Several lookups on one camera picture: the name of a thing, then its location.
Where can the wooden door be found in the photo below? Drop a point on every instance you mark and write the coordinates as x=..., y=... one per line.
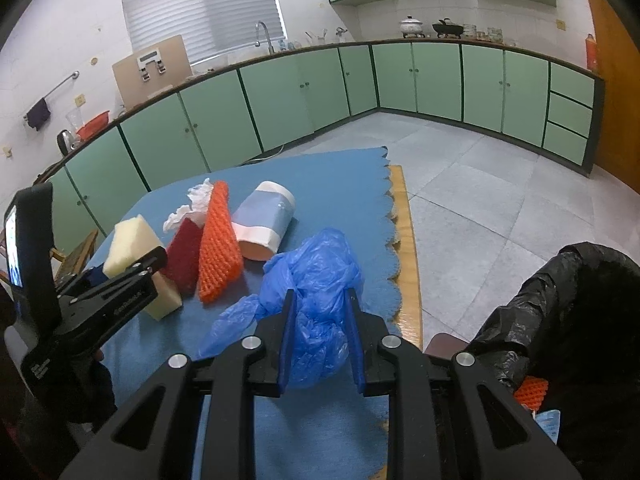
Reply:
x=617, y=110

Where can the red thermos bottle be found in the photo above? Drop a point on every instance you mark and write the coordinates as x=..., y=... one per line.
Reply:
x=592, y=55

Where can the blue table mat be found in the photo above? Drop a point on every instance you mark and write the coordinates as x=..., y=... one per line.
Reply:
x=325, y=195

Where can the red paper cup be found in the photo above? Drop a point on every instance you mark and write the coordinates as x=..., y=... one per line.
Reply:
x=182, y=260

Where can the red plastic basin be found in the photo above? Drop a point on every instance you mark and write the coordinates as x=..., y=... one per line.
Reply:
x=92, y=127

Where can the black bag lined trash bin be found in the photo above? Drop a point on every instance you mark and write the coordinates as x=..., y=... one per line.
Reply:
x=575, y=320

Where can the yellow sponge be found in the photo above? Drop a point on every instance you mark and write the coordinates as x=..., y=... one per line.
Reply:
x=132, y=237

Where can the steel kitchen faucet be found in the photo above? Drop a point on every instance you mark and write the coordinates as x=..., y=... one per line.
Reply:
x=265, y=35

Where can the person's left hand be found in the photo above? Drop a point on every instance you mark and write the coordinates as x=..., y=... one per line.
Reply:
x=97, y=390

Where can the white cooking pot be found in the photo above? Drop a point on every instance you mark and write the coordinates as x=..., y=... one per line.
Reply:
x=411, y=27

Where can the small orange foam net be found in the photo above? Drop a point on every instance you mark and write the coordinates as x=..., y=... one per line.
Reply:
x=218, y=245

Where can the metal towel rail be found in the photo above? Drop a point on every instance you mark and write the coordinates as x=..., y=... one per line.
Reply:
x=60, y=87

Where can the utensil holder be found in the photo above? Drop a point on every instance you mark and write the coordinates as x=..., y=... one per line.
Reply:
x=317, y=37

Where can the blue plastic bag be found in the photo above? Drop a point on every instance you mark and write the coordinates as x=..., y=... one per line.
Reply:
x=320, y=270

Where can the black wok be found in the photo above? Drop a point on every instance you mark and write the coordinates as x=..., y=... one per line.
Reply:
x=447, y=28

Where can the dark hanging towel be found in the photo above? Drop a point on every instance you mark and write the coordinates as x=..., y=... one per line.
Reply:
x=38, y=115

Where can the wooden chair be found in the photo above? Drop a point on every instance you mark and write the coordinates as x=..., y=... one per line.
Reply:
x=80, y=255

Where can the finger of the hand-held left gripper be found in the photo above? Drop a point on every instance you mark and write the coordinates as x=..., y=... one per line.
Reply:
x=96, y=275
x=135, y=270

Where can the row of glass jars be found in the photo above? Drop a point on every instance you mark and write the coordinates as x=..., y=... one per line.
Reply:
x=482, y=34

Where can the crumpled white tissue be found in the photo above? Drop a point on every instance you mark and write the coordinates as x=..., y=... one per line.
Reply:
x=197, y=195

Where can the white window blind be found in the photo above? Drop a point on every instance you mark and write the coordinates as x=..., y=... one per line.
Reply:
x=200, y=10

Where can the large orange foam net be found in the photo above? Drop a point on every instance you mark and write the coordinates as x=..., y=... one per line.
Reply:
x=531, y=391

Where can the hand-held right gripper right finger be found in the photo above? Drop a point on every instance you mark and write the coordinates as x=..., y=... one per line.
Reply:
x=352, y=340

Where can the green base cabinets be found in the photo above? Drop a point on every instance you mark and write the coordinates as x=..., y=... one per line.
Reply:
x=300, y=95

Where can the blue and white paper cup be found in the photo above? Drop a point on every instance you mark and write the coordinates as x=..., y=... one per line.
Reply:
x=262, y=220

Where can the steel electric kettle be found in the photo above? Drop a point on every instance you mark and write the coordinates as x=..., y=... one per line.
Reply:
x=65, y=142

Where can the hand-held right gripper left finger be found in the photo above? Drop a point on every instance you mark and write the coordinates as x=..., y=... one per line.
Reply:
x=289, y=340

